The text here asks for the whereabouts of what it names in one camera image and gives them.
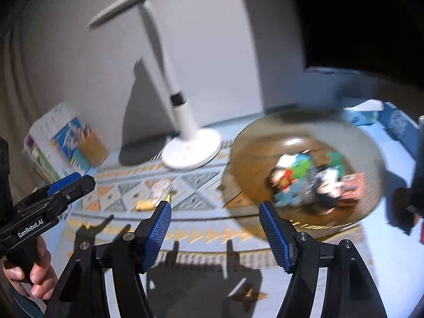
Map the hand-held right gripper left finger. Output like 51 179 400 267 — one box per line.
43 200 173 318

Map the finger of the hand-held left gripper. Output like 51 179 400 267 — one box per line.
50 175 96 207
46 172 82 197

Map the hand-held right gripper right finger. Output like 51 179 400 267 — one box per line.
258 201 388 318

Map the blue toy block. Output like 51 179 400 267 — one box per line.
275 185 306 206

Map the red yellow toy figure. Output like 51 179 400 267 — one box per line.
270 169 295 190

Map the black square box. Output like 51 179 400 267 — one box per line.
311 185 342 211

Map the green toy block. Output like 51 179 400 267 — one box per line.
291 154 313 178

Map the brown glass bowl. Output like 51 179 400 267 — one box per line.
221 109 386 239

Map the pink case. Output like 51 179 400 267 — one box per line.
341 174 364 200

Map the teal toy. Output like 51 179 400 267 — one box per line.
328 151 344 173

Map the person's left hand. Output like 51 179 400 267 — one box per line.
3 237 58 300

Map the brown pencil holder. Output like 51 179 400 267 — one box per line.
77 124 109 168

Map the clear white packet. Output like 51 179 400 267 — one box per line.
151 179 176 201

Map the stack of books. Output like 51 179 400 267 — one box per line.
23 102 96 181

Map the patterned table mat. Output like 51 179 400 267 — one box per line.
64 139 365 302

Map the white desk lamp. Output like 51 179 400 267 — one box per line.
88 0 222 170

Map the dark object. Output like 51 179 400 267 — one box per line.
387 185 424 237

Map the blue tissue box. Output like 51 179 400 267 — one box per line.
343 99 385 126

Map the blue printed box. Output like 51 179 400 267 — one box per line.
378 102 419 158

